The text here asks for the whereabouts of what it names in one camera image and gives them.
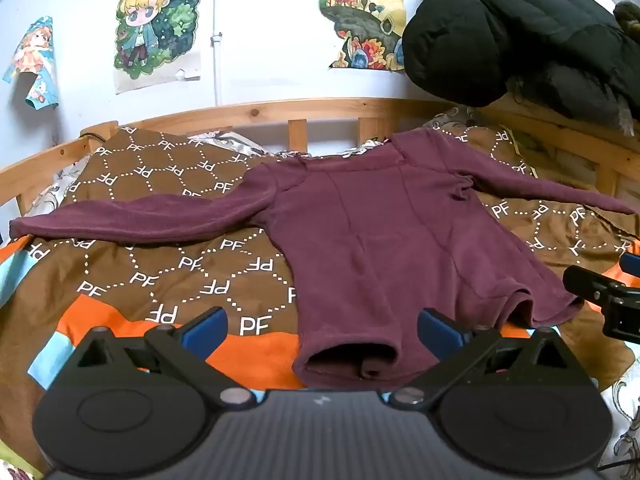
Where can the curled cartoon wall poster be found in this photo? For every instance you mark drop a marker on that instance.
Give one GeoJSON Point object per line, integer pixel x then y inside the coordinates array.
{"type": "Point", "coordinates": [32, 60]}

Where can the blond cartoon figure wall poster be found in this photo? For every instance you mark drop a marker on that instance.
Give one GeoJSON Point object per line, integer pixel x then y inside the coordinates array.
{"type": "Point", "coordinates": [150, 25]}

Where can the colourful landscape wall poster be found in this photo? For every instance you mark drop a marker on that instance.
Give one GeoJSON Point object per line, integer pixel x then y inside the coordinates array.
{"type": "Point", "coordinates": [360, 15]}

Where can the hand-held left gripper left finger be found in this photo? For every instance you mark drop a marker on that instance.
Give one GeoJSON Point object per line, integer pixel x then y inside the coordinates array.
{"type": "Point", "coordinates": [202, 332]}

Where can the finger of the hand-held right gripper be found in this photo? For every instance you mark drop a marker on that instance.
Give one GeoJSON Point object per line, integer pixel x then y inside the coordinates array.
{"type": "Point", "coordinates": [632, 262]}
{"type": "Point", "coordinates": [620, 310]}

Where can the black puffer jacket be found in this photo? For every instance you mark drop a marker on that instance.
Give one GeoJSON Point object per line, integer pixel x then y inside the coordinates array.
{"type": "Point", "coordinates": [500, 25]}

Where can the brown patterned blanket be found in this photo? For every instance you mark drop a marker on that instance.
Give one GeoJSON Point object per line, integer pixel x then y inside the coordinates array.
{"type": "Point", "coordinates": [175, 240]}

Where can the maroon long-sleeve top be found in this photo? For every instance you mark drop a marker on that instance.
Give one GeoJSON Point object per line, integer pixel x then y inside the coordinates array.
{"type": "Point", "coordinates": [370, 240]}

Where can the white wall pipe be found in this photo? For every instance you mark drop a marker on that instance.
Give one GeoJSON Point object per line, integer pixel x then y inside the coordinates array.
{"type": "Point", "coordinates": [217, 35]}

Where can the wooden bed frame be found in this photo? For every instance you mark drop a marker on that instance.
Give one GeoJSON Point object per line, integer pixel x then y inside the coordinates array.
{"type": "Point", "coordinates": [300, 110]}

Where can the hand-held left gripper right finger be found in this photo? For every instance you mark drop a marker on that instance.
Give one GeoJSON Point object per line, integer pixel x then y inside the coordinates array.
{"type": "Point", "coordinates": [440, 332]}

